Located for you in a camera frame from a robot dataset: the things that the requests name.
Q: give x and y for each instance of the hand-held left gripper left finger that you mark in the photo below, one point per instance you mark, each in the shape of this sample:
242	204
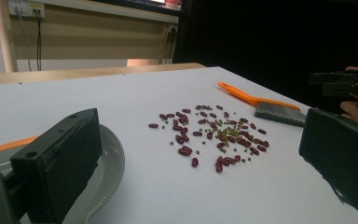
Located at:
59	161

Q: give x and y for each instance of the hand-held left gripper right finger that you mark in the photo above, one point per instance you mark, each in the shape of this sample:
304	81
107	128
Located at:
345	152

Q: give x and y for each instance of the grey round plate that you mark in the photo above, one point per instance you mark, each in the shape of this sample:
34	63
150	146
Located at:
112	161

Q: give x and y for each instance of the orange brush with grey bristles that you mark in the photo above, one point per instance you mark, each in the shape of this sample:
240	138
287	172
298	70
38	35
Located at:
270	109

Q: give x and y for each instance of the pile of red and green beans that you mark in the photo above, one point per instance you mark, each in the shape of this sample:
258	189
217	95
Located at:
227	137

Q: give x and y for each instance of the light wooden desk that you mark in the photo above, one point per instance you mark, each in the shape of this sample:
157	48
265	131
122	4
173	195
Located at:
84	34

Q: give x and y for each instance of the white power strip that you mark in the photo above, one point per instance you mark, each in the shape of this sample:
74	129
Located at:
26	7

